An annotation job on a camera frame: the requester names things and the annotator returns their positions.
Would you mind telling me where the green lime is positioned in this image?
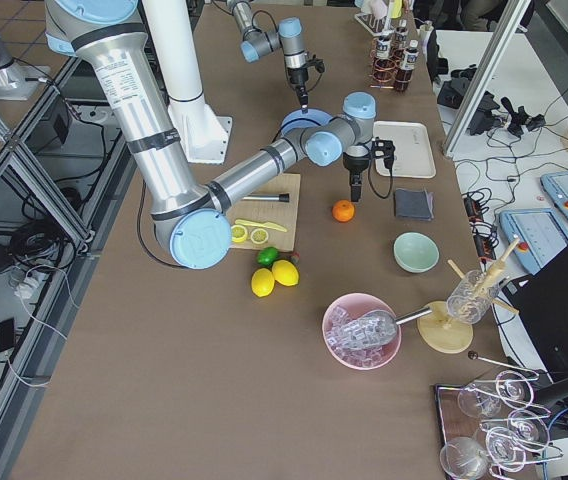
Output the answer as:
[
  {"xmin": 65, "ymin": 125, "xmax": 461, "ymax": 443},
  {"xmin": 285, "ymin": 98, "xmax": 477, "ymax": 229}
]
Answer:
[{"xmin": 256, "ymin": 246, "xmax": 280, "ymax": 268}]

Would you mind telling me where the lower left drink bottle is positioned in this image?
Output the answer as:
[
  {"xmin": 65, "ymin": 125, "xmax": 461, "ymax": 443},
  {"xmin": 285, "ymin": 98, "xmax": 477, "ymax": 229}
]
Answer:
[{"xmin": 393, "ymin": 40, "xmax": 419, "ymax": 92}]

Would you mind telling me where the thick lemon half slice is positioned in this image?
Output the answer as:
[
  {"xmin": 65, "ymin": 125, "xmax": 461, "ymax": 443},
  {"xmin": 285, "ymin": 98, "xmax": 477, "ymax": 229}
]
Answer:
[{"xmin": 231, "ymin": 224, "xmax": 249, "ymax": 244}]

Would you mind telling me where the pink bowl of ice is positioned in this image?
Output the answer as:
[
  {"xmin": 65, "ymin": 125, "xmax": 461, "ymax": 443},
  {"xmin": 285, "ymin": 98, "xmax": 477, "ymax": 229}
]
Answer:
[{"xmin": 322, "ymin": 293, "xmax": 402, "ymax": 370}]

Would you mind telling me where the copper wire bottle rack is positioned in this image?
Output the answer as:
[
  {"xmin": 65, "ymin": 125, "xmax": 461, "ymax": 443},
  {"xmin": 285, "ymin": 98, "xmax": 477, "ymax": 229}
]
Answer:
[{"xmin": 369, "ymin": 35, "xmax": 410, "ymax": 92}]

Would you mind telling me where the light green bowl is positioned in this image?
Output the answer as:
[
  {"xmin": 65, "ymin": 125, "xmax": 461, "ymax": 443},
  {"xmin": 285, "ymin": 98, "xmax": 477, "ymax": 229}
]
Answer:
[{"xmin": 393, "ymin": 232, "xmax": 440, "ymax": 273}]

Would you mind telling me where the orange fruit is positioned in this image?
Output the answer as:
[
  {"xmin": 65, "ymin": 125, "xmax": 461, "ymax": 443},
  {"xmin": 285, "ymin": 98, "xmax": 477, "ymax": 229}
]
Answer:
[{"xmin": 331, "ymin": 200, "xmax": 356, "ymax": 223}]

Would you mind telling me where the drink bottle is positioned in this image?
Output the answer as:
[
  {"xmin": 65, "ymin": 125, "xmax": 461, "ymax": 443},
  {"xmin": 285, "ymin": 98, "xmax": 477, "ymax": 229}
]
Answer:
[
  {"xmin": 373, "ymin": 30, "xmax": 393, "ymax": 84},
  {"xmin": 393, "ymin": 40, "xmax": 419, "ymax": 92},
  {"xmin": 391, "ymin": 19, "xmax": 408, "ymax": 70}
]

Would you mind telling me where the left teach pendant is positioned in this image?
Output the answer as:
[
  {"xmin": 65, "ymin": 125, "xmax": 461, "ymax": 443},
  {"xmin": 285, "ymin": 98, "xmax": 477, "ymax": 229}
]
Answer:
[{"xmin": 499, "ymin": 208, "xmax": 568, "ymax": 274}]

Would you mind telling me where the top drink bottle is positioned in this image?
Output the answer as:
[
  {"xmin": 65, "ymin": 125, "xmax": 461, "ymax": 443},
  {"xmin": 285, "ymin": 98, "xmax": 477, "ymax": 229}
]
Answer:
[{"xmin": 373, "ymin": 30, "xmax": 393, "ymax": 84}]

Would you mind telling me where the grey folded cloth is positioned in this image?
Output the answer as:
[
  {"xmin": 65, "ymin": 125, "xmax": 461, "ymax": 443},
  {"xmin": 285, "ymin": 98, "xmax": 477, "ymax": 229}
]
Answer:
[{"xmin": 394, "ymin": 189, "xmax": 434, "ymax": 221}]

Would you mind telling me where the metal ice scoop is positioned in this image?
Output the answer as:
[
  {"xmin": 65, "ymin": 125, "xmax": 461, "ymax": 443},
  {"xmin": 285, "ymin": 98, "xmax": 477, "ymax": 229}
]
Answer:
[{"xmin": 348, "ymin": 307, "xmax": 432, "ymax": 350}]

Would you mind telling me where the lower yellow lemon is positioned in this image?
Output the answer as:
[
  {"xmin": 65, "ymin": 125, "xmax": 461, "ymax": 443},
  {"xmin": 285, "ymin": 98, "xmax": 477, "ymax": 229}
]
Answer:
[{"xmin": 250, "ymin": 268, "xmax": 275, "ymax": 298}]

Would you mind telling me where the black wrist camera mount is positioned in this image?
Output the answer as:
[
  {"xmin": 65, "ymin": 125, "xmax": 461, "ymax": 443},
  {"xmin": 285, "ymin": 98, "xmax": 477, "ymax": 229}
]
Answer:
[
  {"xmin": 306, "ymin": 55, "xmax": 325, "ymax": 75},
  {"xmin": 372, "ymin": 138, "xmax": 396, "ymax": 177}
]

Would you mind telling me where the steel muddler black tip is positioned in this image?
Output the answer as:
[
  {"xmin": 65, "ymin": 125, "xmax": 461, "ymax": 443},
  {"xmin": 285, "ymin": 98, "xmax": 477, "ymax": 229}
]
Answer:
[{"xmin": 243, "ymin": 193, "xmax": 290, "ymax": 203}]

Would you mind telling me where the upper yellow lemon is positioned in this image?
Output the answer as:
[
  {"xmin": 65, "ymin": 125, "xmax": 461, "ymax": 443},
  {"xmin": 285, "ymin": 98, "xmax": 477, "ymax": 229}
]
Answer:
[{"xmin": 271, "ymin": 260, "xmax": 300, "ymax": 286}]

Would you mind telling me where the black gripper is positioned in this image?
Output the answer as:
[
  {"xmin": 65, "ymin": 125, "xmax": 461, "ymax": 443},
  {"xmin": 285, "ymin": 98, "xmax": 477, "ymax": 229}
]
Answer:
[
  {"xmin": 287, "ymin": 60, "xmax": 323, "ymax": 112},
  {"xmin": 342, "ymin": 147, "xmax": 370, "ymax": 202}
]

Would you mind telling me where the wine glass rack tray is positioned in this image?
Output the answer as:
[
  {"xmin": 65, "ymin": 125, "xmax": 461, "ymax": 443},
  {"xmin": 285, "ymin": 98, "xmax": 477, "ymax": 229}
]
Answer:
[{"xmin": 434, "ymin": 369, "xmax": 564, "ymax": 479}]

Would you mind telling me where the lower right drink bottle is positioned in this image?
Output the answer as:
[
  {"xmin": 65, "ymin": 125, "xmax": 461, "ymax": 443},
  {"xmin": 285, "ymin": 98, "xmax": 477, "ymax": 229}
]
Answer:
[{"xmin": 391, "ymin": 19, "xmax": 408, "ymax": 70}]

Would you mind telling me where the cream rabbit tray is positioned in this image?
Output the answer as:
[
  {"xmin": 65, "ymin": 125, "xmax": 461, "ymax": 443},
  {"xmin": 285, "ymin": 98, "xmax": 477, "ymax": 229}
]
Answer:
[{"xmin": 373, "ymin": 120, "xmax": 436, "ymax": 179}]

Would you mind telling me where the wooden cutting board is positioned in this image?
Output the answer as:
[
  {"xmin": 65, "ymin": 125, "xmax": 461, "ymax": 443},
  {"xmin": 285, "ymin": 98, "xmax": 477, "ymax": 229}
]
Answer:
[{"xmin": 226, "ymin": 173, "xmax": 301, "ymax": 252}]

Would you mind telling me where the yellow lemon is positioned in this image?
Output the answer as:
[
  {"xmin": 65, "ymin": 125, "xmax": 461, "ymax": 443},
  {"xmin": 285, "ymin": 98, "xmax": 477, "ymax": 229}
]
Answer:
[
  {"xmin": 271, "ymin": 260, "xmax": 300, "ymax": 286},
  {"xmin": 250, "ymin": 268, "xmax": 275, "ymax": 298}
]

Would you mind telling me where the yellow plastic knife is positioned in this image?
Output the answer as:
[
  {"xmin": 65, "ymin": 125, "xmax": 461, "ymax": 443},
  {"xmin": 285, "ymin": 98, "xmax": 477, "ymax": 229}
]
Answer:
[{"xmin": 234, "ymin": 218, "xmax": 288, "ymax": 233}]

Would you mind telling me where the clear glass mug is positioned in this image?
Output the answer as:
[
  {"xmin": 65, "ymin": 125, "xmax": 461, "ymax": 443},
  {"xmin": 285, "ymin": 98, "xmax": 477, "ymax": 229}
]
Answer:
[{"xmin": 446, "ymin": 270, "xmax": 500, "ymax": 325}]

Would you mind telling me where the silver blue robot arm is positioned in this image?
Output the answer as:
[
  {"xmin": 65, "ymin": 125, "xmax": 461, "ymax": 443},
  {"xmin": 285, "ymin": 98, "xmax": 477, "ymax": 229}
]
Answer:
[
  {"xmin": 45, "ymin": 1, "xmax": 376, "ymax": 269},
  {"xmin": 226, "ymin": 1, "xmax": 325, "ymax": 113}
]

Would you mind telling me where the wooden cup stand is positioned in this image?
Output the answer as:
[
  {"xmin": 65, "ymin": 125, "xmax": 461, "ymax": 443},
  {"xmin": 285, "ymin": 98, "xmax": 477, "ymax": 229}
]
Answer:
[{"xmin": 417, "ymin": 235, "xmax": 520, "ymax": 354}]

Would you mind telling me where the blue round plate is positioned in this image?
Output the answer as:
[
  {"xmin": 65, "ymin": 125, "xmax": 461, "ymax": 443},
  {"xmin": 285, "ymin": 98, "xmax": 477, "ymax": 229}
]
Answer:
[{"xmin": 278, "ymin": 108, "xmax": 333, "ymax": 135}]

